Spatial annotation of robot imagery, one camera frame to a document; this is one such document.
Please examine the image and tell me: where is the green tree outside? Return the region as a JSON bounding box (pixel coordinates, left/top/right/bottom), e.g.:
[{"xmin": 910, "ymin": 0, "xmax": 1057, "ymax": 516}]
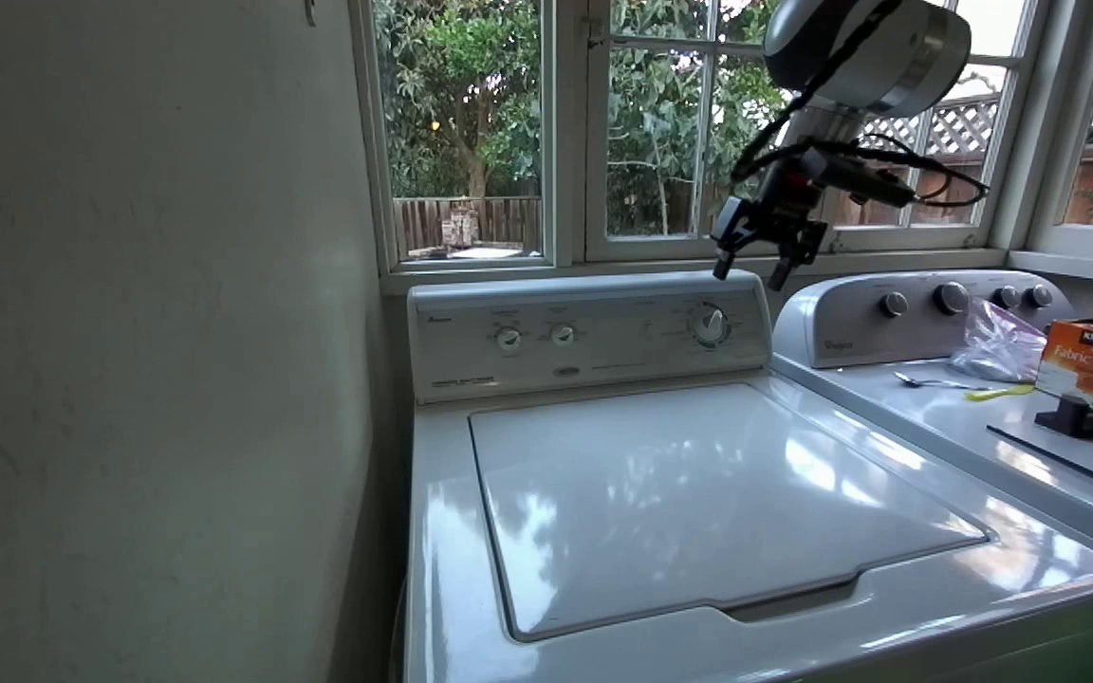
[{"xmin": 372, "ymin": 0, "xmax": 788, "ymax": 239}]

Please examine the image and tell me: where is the lattice fence outside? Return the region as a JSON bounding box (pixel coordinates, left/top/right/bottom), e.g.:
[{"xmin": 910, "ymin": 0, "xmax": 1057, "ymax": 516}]
[{"xmin": 825, "ymin": 67, "xmax": 1093, "ymax": 232}]

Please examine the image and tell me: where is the white washing machine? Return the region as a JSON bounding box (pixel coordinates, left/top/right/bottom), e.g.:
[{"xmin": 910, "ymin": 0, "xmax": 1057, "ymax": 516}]
[{"xmin": 400, "ymin": 264, "xmax": 1093, "ymax": 683}]

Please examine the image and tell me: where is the white dryer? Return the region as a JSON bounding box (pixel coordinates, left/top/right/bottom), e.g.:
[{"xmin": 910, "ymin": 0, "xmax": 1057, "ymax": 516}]
[{"xmin": 766, "ymin": 264, "xmax": 1093, "ymax": 570}]

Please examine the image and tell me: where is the white washer lid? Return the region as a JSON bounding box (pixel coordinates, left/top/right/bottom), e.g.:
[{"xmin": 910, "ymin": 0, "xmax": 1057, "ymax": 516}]
[{"xmin": 468, "ymin": 377, "xmax": 993, "ymax": 643}]

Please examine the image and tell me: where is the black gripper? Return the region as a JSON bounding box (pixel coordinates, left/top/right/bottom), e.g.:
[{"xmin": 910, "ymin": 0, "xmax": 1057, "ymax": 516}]
[{"xmin": 710, "ymin": 146, "xmax": 837, "ymax": 292}]

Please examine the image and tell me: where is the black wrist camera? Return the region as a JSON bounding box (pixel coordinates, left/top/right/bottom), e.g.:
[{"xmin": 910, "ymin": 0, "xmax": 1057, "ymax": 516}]
[{"xmin": 825, "ymin": 154, "xmax": 923, "ymax": 211}]

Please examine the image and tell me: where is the yellow small item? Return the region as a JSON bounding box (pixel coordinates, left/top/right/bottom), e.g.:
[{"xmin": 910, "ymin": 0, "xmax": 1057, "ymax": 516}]
[{"xmin": 964, "ymin": 380, "xmax": 1040, "ymax": 404}]

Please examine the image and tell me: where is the large washer dial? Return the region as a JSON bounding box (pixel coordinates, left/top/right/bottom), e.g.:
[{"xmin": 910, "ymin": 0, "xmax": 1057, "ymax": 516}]
[{"xmin": 686, "ymin": 302, "xmax": 735, "ymax": 351}]

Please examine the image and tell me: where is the wooden fence outside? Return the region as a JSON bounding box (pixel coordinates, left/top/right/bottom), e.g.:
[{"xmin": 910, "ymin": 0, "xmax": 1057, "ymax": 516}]
[{"xmin": 390, "ymin": 189, "xmax": 546, "ymax": 256}]

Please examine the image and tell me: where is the clear plastic bag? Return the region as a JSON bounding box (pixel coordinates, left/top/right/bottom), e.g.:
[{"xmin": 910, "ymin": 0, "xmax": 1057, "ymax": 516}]
[{"xmin": 949, "ymin": 296, "xmax": 1053, "ymax": 385}]

